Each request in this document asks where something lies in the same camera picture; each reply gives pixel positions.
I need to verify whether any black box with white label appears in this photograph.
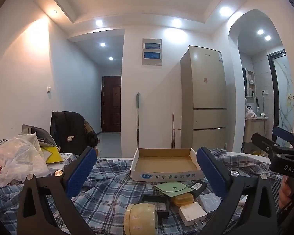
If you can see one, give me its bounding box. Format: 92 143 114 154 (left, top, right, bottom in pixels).
186 180 207 196

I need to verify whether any wall electrical panel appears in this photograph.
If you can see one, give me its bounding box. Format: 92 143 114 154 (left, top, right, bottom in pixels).
142 38 163 66

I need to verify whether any dark brown door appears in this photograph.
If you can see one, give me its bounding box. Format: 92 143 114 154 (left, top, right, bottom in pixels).
101 76 122 134

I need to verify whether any floral glass door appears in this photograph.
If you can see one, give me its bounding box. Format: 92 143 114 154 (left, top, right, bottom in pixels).
267 49 294 137

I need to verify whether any white printed carton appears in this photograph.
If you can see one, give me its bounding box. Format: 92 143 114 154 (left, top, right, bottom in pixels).
48 153 79 170

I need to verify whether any pink cloth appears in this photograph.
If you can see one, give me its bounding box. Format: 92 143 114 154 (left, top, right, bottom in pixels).
245 105 258 120

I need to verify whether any cream round jar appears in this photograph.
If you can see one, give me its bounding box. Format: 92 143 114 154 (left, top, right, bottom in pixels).
124 203 158 235

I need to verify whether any beige refrigerator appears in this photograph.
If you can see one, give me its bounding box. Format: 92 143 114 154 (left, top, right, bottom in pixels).
180 45 228 150

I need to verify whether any black jacket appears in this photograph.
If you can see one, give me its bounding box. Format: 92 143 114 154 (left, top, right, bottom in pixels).
50 111 98 156

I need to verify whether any shallow cardboard box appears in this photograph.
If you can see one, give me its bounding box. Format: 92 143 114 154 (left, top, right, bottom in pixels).
131 148 205 181

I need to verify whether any black square frame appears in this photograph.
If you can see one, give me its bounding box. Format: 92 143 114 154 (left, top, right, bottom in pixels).
137 192 171 219

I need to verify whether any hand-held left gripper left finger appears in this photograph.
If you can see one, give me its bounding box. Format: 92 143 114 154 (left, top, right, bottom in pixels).
16 147 97 235

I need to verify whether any clear plastic bag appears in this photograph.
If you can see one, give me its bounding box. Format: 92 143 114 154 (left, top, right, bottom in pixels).
0 132 49 188

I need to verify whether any wall shelf niche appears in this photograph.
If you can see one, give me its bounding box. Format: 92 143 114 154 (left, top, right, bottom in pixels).
242 67 256 97

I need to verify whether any pink broom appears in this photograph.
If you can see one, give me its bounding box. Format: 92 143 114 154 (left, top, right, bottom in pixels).
171 113 182 149

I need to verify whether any person's right hand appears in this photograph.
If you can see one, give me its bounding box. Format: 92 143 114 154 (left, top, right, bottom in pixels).
278 176 294 210

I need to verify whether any blue plaid cloth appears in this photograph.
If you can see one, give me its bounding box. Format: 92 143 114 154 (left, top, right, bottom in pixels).
0 148 282 235

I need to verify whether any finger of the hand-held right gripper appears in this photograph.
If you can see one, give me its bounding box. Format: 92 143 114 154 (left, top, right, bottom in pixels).
251 133 294 156
272 126 294 150

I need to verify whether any yellow triangular item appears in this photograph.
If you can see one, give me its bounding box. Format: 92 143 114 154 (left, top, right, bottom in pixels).
40 146 64 164

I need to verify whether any small white box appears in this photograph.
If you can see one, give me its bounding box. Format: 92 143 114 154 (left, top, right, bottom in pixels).
195 192 222 213

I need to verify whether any green card sleeve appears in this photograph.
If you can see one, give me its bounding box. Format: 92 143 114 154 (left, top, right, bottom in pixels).
153 181 192 198

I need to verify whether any grey handled mop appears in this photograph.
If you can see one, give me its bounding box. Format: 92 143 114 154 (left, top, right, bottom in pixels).
136 92 141 150

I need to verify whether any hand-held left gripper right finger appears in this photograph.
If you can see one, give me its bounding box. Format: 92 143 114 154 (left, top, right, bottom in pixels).
197 147 278 235

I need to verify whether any white power adapter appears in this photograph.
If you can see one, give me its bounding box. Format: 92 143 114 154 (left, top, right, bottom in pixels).
178 202 207 227

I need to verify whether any beige vanity cabinet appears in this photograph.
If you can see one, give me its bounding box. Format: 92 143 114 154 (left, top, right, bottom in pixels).
244 117 269 144

